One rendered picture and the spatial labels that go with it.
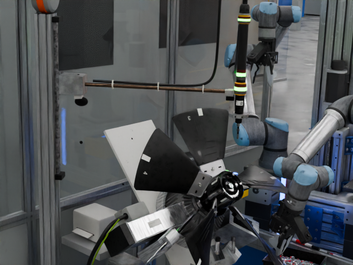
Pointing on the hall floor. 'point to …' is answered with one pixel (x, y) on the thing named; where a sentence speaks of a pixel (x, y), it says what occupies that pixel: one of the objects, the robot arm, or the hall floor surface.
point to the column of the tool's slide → (47, 141)
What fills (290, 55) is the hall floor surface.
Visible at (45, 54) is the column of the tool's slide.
